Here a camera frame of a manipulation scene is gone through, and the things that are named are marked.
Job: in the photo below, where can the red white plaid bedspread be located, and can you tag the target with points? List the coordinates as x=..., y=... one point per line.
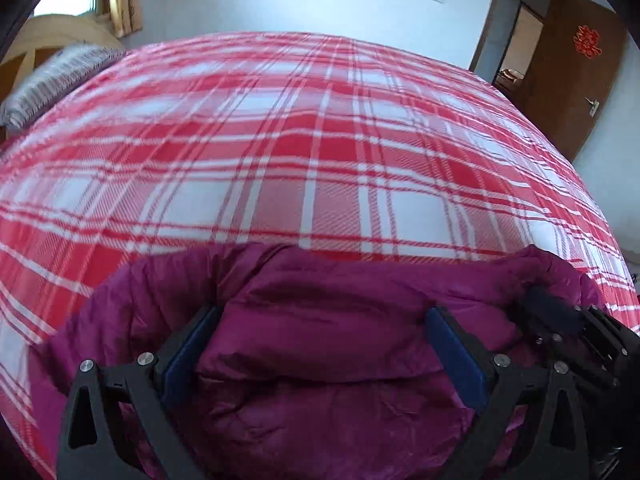
x=351, y=149

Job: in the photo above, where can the striped grey pillow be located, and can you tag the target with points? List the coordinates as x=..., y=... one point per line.
x=53, y=80

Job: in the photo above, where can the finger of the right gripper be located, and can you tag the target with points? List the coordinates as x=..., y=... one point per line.
x=544, y=315

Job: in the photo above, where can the silver door handle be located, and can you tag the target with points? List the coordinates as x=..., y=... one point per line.
x=593, y=106

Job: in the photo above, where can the wooden round headboard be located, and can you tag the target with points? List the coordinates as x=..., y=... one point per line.
x=43, y=36

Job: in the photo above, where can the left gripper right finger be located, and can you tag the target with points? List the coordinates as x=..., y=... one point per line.
x=552, y=443

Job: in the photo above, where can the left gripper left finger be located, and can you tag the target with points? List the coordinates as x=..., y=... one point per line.
x=93, y=442

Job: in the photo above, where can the red paper door decoration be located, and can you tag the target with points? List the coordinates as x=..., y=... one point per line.
x=586, y=42

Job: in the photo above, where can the brown wooden door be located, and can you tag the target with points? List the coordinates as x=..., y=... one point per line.
x=558, y=79

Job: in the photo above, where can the magenta down jacket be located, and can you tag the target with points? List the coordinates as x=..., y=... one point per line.
x=318, y=369

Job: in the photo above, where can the dark door frame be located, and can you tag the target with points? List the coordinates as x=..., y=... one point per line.
x=497, y=32

